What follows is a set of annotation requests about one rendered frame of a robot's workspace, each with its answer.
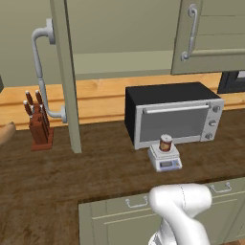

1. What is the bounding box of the wooden rolling pin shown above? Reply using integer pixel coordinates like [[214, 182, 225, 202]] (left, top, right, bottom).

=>
[[0, 121, 17, 146]]

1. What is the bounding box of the grey handle of open door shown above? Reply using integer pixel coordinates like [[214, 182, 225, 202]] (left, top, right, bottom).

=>
[[31, 17, 68, 124]]

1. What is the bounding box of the olive drawer front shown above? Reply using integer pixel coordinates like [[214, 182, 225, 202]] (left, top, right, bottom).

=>
[[204, 176, 245, 200], [90, 193, 153, 218]]

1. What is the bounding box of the olive cabinet interior shelf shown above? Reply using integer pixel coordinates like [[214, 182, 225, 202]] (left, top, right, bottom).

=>
[[72, 49, 175, 81]]

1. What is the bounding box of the wooden knife block with knives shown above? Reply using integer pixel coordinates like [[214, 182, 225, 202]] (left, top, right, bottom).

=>
[[22, 89, 55, 152]]

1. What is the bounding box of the olive lower cabinet door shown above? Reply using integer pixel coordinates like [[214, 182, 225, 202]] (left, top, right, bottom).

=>
[[90, 212, 164, 245]]

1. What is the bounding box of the black and silver toaster oven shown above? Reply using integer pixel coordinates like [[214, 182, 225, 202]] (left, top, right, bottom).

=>
[[124, 81, 226, 151]]

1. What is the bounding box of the white digital scale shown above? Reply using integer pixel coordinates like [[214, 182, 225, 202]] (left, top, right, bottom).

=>
[[146, 143, 184, 173]]

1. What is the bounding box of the red canned food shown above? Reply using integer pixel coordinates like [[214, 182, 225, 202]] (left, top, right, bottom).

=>
[[159, 134, 174, 152]]

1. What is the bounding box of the grey handle of closed door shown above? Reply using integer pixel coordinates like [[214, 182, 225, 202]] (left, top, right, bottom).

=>
[[180, 3, 199, 62]]

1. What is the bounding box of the open olive cabinet door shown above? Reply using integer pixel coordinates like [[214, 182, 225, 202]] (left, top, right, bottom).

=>
[[49, 0, 82, 155]]

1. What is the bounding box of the grey drawer handle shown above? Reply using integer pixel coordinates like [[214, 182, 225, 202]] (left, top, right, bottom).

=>
[[124, 195, 149, 210], [210, 182, 233, 194]]

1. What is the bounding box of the closed olive cabinet door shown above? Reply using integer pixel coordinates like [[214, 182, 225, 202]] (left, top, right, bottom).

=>
[[170, 0, 245, 76]]

